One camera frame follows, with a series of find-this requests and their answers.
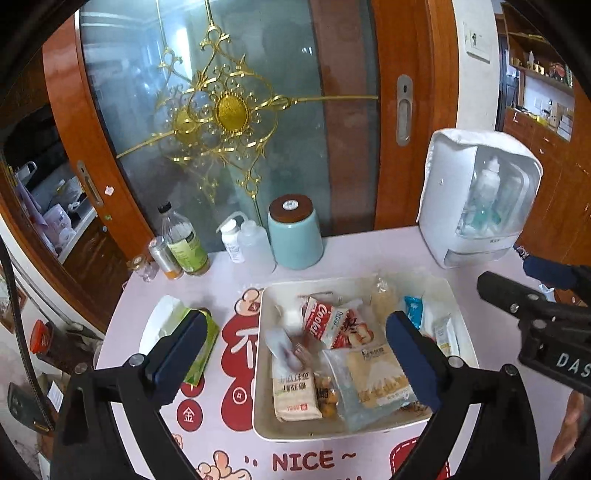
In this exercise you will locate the white lilac kitchen appliance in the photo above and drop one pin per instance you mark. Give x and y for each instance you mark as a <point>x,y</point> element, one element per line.
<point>57,226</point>

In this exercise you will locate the white pill bottle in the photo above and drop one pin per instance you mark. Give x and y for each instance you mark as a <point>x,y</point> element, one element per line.
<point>232,242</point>

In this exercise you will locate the clear packet with beige cake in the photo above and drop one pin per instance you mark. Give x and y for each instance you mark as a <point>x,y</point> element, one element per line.
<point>369,374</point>

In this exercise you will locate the white wall switch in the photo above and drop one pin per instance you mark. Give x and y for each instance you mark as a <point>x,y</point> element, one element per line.
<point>477,41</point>

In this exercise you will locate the wooden framed glass door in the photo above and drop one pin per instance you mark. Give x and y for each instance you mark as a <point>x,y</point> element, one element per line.
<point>351,92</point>

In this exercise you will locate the small silver door latch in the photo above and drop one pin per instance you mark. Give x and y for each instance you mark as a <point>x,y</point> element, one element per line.
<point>90,184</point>

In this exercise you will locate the red plastic object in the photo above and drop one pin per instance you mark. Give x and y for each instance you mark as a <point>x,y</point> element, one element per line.
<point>40,339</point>

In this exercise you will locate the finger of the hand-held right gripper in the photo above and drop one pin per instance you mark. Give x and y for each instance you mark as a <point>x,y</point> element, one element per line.
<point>508,293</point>
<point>554,272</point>

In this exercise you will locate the white plastic tray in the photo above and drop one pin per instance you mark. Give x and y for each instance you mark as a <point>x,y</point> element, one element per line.
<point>277,297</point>

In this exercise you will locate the teal jar with brown lid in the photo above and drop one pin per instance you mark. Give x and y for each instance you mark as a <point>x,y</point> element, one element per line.
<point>295,235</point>

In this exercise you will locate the small glass jar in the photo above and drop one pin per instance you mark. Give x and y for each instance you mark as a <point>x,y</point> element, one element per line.
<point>141,271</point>

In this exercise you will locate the red white snack packet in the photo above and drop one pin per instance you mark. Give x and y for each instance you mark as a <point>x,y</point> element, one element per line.
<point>318,323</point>

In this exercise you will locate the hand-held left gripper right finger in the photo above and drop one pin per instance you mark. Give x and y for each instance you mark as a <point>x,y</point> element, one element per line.
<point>413,357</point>

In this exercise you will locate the wooden wall shelf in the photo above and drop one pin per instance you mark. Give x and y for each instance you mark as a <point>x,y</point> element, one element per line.
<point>540,55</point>

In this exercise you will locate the small clear packet red print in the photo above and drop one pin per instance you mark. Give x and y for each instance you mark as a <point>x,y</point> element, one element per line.
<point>284,346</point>

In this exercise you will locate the small blue packet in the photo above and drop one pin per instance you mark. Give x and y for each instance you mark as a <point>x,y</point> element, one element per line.
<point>413,310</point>

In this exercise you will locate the beige cracker packet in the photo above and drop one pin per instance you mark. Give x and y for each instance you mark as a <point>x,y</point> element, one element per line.
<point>295,390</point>

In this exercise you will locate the translucent squeeze bottle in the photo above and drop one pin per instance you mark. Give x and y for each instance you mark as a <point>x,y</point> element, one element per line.
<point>257,247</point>

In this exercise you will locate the person's right hand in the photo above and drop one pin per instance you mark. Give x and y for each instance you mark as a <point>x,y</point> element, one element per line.
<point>570,429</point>

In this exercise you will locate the small packet with yellow label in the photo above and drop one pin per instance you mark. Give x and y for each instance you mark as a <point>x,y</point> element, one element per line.
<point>443,334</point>

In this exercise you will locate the glass bottle with green label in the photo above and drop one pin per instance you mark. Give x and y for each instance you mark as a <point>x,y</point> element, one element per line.
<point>184,249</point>

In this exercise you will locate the small white sachet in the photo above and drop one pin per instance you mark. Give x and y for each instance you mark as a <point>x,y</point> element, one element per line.
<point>289,318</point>

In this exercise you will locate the bread print snack packet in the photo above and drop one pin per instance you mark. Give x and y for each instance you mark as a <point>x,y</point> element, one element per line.
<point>358,330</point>

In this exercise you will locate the silver drink can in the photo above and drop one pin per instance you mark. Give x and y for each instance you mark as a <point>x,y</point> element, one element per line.
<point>164,261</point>

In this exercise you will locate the clear bag of crumbly cake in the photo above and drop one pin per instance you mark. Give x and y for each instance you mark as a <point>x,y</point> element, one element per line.
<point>383,297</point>

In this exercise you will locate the white cosmetic storage box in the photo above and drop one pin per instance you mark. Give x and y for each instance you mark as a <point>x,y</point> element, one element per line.
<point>443,194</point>

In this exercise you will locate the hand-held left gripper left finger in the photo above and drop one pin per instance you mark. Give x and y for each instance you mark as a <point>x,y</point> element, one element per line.
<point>178,355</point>

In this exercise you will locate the green tissue box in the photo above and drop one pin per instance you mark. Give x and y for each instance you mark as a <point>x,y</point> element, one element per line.
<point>159,318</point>

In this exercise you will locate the wooden floor cabinet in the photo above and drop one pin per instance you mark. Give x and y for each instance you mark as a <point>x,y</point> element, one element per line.
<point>558,184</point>

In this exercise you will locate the dark handheld device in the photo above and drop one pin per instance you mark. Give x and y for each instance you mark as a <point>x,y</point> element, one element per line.
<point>25,408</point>

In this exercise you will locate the clear packet of yellow snacks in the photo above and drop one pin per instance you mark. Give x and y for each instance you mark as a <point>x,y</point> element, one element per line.
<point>325,394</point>

